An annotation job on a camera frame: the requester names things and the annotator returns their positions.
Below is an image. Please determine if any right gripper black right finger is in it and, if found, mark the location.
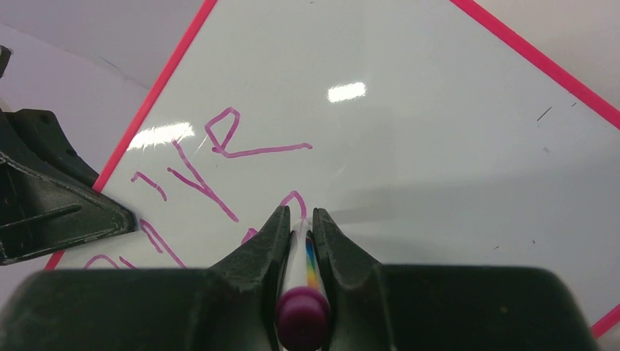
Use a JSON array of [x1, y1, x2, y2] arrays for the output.
[[312, 208, 599, 350]]

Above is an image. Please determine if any pink marker pen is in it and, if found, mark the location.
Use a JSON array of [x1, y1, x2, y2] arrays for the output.
[[274, 219, 331, 350]]

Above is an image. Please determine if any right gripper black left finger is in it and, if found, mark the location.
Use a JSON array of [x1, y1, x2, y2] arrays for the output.
[[1, 205, 291, 350]]

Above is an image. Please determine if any pink-framed whiteboard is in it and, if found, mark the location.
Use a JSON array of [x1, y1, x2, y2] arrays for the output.
[[48, 1, 619, 336]]

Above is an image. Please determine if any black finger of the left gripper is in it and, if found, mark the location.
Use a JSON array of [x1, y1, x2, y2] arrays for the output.
[[1, 109, 136, 265]]

